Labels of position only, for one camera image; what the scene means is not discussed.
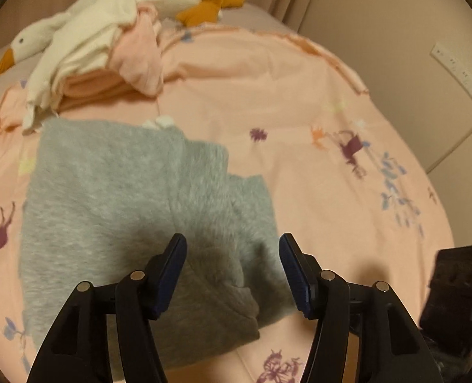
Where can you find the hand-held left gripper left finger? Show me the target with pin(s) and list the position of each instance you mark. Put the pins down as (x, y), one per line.
(168, 279)

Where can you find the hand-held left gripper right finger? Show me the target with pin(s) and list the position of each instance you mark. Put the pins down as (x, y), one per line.
(296, 275)

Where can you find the grey printed sweatshirt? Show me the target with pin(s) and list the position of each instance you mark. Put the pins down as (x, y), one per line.
(100, 207)

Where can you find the pink and white clothes pile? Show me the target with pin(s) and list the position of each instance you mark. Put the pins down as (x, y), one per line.
(84, 36)

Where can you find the pink animal print duvet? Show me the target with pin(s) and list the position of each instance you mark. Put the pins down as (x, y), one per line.
(280, 127)

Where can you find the peach folded garment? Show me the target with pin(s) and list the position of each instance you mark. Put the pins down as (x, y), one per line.
(92, 89)

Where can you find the white power strip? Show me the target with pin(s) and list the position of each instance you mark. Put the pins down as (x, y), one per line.
(461, 74)

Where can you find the light pink garment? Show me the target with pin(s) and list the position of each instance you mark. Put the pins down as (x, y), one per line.
(140, 52)

